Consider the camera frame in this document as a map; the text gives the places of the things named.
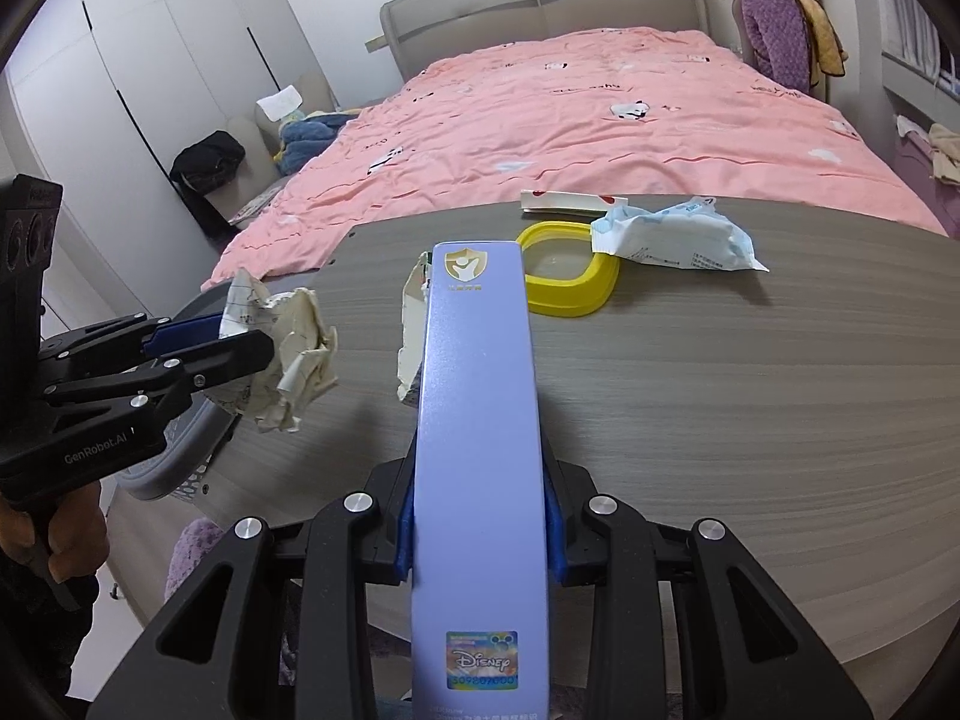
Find blue clothes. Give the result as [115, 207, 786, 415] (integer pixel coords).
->
[274, 111, 361, 173]

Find white and green milk carton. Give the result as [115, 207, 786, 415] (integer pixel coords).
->
[396, 253, 434, 412]

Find magazine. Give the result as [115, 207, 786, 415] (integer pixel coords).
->
[229, 191, 282, 226]

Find person's left forearm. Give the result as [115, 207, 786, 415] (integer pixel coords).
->
[0, 555, 98, 698]

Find black bag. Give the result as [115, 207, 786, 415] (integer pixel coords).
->
[169, 130, 247, 241]

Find yellow rimmed clear lid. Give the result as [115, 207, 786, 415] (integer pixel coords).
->
[516, 220, 622, 320]

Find white and red carton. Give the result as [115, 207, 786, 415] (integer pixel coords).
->
[520, 190, 631, 217]

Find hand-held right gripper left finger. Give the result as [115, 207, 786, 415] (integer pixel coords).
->
[86, 457, 421, 720]

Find white wardrobe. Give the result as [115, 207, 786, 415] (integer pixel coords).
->
[0, 0, 338, 391]

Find beige crumpled cloth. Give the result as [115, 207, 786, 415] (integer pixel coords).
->
[896, 114, 960, 185]

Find purple rug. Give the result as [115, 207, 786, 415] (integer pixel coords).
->
[165, 517, 226, 601]

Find grey perforated plastic basket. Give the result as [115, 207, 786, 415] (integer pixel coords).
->
[124, 281, 241, 503]

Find person's left hand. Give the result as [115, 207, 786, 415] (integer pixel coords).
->
[0, 480, 112, 593]

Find tan towel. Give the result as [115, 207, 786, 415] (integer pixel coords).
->
[795, 0, 852, 80]

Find bed with pink duvet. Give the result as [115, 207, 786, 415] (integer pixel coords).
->
[201, 26, 947, 293]

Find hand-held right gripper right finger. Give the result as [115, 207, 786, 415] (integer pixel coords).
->
[541, 457, 877, 720]

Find purple fuzzy garment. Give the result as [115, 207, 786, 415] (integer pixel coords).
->
[739, 0, 815, 95]

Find grey padded bed headboard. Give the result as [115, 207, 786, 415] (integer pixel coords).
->
[379, 0, 713, 83]

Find lined paper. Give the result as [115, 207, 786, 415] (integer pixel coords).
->
[219, 268, 340, 434]

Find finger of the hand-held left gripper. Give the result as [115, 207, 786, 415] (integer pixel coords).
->
[37, 313, 227, 385]
[43, 328, 276, 425]

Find white and blue wipes packet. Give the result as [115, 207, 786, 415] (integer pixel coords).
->
[590, 195, 771, 273]

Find long purple box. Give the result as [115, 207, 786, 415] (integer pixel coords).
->
[411, 241, 552, 720]

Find white sheer curtain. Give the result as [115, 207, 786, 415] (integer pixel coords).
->
[877, 0, 960, 83]

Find grey window ledge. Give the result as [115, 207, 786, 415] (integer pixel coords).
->
[881, 52, 960, 128]

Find white cloth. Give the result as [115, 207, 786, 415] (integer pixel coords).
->
[256, 86, 305, 122]

